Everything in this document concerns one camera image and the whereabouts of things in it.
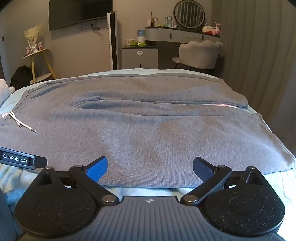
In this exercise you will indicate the light blue mushroom print blanket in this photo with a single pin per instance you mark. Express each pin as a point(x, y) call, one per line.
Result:
point(13, 176)

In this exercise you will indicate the grey pants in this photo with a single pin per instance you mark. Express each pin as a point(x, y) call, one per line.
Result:
point(143, 129)

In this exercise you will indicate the person's dark clothing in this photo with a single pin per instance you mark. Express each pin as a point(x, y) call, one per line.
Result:
point(8, 215)

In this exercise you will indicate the pink plush toy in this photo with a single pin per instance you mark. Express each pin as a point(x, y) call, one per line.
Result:
point(214, 29)

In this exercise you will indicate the beige curtain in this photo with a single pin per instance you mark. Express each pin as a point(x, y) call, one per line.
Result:
point(259, 58)

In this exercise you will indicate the green item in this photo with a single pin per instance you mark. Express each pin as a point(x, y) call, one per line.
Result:
point(137, 44)

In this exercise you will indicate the grey vanity desk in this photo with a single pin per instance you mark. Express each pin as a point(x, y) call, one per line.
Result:
point(182, 34)

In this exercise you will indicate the round vanity mirror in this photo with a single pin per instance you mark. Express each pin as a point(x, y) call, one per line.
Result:
point(189, 14)

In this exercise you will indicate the black backpack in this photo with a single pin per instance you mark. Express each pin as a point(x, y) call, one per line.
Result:
point(22, 77)

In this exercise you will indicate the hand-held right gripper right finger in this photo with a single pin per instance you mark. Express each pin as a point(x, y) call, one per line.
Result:
point(203, 168)

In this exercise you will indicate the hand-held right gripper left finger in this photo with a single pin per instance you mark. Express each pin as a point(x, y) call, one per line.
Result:
point(98, 168)

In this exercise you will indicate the light blue box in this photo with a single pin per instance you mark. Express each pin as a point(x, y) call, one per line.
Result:
point(141, 36)

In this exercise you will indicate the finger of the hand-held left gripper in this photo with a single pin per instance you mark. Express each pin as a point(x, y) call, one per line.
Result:
point(41, 162)

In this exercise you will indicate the white pillow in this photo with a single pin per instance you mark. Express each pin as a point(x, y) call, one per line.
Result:
point(5, 91)

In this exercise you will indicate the white bottle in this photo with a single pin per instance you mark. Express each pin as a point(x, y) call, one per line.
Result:
point(156, 22)

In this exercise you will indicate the reed diffuser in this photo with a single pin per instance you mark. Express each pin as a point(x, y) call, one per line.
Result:
point(150, 22)

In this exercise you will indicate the white shell-back chair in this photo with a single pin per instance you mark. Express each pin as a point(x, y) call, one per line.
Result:
point(200, 54)

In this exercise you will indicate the white tower fan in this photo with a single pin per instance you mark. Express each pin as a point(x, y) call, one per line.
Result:
point(112, 39)

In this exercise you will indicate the black wall television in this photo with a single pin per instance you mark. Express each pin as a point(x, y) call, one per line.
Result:
point(78, 12)

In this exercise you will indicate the grey drawer cabinet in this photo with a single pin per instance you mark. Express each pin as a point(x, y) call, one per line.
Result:
point(140, 55)

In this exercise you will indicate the wrapped flower bouquet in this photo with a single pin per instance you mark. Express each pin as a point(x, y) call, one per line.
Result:
point(32, 38)

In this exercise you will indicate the yellow side table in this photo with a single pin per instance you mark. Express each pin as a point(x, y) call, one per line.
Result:
point(38, 61)

